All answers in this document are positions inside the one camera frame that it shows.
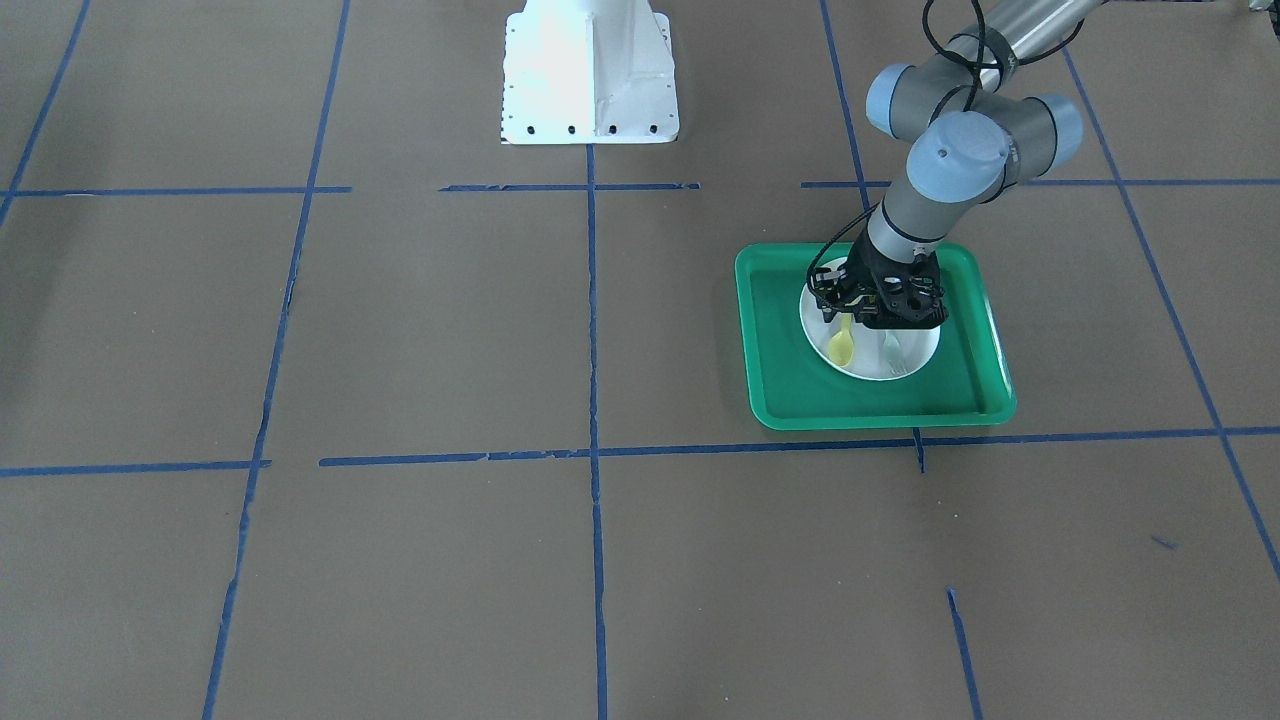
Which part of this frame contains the yellow plastic spoon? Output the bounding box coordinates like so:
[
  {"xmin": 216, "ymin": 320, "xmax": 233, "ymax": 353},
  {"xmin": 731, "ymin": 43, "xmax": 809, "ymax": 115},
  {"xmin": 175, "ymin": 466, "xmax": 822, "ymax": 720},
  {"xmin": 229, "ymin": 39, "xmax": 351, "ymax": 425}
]
[{"xmin": 826, "ymin": 313, "xmax": 861, "ymax": 369}]

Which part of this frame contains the translucent plastic fork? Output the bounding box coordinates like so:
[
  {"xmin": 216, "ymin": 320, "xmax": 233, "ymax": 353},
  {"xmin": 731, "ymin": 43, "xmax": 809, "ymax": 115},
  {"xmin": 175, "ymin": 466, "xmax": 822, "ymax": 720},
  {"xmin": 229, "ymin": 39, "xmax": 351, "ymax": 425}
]
[{"xmin": 881, "ymin": 331, "xmax": 908, "ymax": 377}]

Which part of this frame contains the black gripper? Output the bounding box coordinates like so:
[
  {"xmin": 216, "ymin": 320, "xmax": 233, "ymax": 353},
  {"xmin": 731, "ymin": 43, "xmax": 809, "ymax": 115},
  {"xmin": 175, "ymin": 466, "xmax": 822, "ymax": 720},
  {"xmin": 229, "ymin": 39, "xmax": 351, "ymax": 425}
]
[{"xmin": 806, "ymin": 238, "xmax": 948, "ymax": 331}]

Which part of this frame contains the green plastic tray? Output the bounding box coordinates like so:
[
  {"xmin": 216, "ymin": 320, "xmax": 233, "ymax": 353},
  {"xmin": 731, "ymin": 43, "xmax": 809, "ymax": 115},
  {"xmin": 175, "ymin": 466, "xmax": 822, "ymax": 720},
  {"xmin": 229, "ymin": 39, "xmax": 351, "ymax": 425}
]
[{"xmin": 735, "ymin": 243, "xmax": 1018, "ymax": 430}]

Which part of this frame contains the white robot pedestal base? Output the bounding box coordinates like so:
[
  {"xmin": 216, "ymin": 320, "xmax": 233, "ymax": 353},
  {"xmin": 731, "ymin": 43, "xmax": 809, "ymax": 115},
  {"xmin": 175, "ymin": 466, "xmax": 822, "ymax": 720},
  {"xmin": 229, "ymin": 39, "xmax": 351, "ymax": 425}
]
[{"xmin": 499, "ymin": 1, "xmax": 681, "ymax": 145}]

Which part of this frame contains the white round plate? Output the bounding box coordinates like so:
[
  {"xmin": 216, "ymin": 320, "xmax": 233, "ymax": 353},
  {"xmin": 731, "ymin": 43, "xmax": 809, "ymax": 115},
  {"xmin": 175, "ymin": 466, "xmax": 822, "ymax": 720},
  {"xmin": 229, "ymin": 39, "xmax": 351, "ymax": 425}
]
[{"xmin": 797, "ymin": 256, "xmax": 942, "ymax": 382}]

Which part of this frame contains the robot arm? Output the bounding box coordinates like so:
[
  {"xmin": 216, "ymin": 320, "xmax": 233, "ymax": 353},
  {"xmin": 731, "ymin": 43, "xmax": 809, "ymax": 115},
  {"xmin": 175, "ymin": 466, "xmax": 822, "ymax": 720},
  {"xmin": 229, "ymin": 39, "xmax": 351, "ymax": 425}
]
[{"xmin": 806, "ymin": 1, "xmax": 1097, "ymax": 331}]

